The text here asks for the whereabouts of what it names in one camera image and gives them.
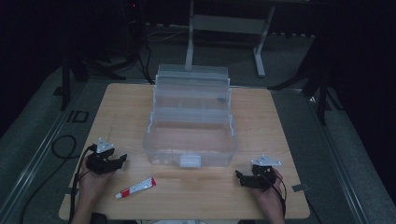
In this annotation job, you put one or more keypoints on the person's right hand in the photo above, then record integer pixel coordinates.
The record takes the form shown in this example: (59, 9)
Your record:
(269, 197)

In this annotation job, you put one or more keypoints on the red and white tube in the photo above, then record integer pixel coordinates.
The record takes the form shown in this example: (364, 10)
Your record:
(137, 188)

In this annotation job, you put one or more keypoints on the clear plastic tiered storage box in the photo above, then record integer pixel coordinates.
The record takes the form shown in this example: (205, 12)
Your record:
(190, 146)

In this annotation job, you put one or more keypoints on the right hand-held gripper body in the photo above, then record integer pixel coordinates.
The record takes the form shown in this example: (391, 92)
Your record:
(263, 175)

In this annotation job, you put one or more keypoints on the dark computer tower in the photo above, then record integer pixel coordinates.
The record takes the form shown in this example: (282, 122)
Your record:
(134, 28)

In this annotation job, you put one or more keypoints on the white metal desk frame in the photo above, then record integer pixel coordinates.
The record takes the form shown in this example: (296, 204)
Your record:
(193, 37)

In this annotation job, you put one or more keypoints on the person's left hand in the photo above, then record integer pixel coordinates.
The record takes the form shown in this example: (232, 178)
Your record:
(91, 183)

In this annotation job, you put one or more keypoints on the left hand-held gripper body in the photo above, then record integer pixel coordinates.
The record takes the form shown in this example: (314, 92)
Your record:
(99, 161)

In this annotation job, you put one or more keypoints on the black tripod stand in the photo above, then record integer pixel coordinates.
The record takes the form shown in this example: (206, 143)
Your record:
(320, 93)
(67, 81)

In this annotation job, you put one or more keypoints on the grey tape piece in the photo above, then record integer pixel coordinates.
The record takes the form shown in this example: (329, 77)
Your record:
(300, 187)

